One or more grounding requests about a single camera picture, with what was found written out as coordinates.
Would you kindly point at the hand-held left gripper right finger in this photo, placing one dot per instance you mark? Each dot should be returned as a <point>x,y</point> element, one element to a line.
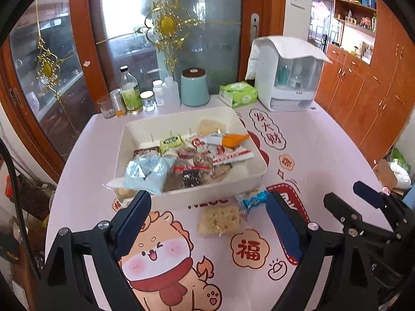
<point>285,230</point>

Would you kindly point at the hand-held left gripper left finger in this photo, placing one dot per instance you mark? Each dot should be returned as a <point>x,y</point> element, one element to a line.
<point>129,225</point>

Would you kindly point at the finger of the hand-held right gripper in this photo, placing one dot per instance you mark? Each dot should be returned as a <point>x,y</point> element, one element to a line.
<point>343,212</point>
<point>369,194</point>

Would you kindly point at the light blue snack packet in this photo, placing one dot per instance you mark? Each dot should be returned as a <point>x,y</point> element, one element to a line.
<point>146,175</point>

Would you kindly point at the white rectangular tray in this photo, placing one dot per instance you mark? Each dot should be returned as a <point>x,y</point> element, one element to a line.
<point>142,129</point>

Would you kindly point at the cardboard box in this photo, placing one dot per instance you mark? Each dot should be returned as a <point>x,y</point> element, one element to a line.
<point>384,175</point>

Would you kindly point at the white plastic bag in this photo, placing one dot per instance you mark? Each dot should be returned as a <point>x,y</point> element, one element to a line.
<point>401,176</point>

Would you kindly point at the blue and white snack packet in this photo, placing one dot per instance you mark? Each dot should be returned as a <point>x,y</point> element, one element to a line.
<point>253,200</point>

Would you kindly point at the green plastic bag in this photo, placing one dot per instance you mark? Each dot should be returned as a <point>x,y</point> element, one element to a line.
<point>399,159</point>

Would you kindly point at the rice cracker packet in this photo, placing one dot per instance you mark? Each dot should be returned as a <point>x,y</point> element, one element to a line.
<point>219,220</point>

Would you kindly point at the dark brown snack packet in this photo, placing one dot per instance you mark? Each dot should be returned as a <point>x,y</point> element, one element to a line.
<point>146,153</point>

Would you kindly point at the clear packet with red band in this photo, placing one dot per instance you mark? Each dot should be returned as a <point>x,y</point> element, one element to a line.
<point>189,171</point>

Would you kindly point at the red and white snack packet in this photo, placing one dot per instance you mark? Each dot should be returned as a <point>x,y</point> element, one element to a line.
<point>231,157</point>

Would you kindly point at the green snack packet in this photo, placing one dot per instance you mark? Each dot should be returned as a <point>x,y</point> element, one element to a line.
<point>171,142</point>

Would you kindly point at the white and orange snack packet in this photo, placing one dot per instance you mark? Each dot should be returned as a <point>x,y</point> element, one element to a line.
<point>231,139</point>

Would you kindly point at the small white red snack packet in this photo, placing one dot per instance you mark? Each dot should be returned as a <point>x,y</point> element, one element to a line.
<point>195,142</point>

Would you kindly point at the wooden cabinet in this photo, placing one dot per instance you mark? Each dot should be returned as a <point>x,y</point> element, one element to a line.
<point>373,81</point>

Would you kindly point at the clear drinking glass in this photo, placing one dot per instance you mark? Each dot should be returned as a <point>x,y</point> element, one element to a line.
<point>106,108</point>

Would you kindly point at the metal drink can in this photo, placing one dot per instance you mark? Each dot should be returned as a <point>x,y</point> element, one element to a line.
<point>117,103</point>

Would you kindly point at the small glass jar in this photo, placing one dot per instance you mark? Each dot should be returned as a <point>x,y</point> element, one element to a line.
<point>147,101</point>

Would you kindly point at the glass bottle with green label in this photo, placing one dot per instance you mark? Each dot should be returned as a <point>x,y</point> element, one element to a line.
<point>130,95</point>

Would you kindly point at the white pill bottle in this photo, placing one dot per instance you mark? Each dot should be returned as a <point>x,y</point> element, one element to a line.
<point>159,94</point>

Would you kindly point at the white squeeze bottle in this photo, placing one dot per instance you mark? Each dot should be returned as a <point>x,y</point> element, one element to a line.
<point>171,94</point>

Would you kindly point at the green tissue pack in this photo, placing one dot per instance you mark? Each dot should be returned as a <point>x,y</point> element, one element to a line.
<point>238,94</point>

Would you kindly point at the white organizer box with cloth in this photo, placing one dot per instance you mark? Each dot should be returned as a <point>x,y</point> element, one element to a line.
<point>285,77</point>

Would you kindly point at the teal canister with brown lid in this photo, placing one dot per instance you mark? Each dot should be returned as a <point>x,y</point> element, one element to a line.
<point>194,87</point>

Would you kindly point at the wooden door with clear glass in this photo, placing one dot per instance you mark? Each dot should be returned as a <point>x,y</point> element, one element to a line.
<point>42,71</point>

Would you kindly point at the blue box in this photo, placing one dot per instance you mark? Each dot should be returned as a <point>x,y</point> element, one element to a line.
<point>367,0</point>

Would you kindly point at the wooden door with frosted glass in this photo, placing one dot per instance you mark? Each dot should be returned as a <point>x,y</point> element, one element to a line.
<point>210,22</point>

